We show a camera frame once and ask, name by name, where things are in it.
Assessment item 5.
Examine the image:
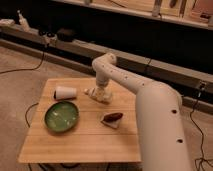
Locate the wooden shelf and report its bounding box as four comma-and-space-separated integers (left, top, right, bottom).
54, 0, 213, 31

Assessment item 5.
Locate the black device on ledge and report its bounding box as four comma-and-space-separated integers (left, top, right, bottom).
57, 28, 76, 42

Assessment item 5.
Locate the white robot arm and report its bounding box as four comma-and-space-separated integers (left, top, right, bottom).
92, 53, 193, 171

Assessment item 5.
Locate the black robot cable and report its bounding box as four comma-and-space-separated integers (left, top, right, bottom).
189, 83, 213, 171

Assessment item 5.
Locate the brown sausage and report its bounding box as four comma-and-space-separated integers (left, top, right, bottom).
104, 113, 123, 122

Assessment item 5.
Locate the green ceramic bowl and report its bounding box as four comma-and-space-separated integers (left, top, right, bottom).
44, 101, 79, 133

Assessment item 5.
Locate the white plastic bottle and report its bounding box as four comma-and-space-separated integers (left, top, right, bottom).
84, 87, 113, 104

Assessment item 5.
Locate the black cable on floor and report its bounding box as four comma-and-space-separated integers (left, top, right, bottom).
0, 49, 46, 76

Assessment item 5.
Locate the black cable by table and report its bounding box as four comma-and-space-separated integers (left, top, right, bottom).
24, 102, 40, 129

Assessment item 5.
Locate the white paper cup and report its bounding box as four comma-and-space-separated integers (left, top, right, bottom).
53, 86, 77, 100

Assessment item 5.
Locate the white spray bottle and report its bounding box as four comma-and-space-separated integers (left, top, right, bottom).
17, 10, 30, 31

